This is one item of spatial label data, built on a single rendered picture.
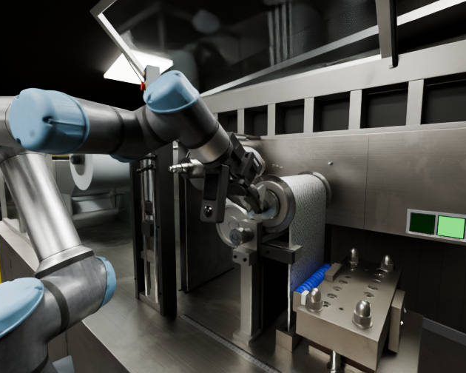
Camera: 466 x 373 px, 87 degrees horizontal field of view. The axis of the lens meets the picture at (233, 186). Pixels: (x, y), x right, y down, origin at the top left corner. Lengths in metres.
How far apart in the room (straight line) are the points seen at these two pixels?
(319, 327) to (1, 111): 0.66
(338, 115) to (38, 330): 0.98
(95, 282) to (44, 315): 0.11
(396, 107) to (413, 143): 0.15
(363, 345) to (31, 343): 0.59
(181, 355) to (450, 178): 0.81
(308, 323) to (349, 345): 0.08
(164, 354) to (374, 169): 0.76
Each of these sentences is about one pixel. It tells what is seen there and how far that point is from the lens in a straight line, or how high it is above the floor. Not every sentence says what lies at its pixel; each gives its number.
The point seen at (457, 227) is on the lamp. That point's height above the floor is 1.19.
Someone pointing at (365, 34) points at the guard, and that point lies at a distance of 0.93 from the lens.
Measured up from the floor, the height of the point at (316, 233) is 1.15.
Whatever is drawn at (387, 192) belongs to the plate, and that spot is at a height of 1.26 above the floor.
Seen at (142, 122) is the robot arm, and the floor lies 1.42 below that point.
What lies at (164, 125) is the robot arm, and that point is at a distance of 0.42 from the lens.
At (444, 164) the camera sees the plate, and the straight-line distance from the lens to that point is 0.86.
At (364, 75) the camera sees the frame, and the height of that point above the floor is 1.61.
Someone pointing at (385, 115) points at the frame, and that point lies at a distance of 0.96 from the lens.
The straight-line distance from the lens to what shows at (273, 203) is 0.60.
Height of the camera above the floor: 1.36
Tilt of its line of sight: 6 degrees down
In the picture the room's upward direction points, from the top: straight up
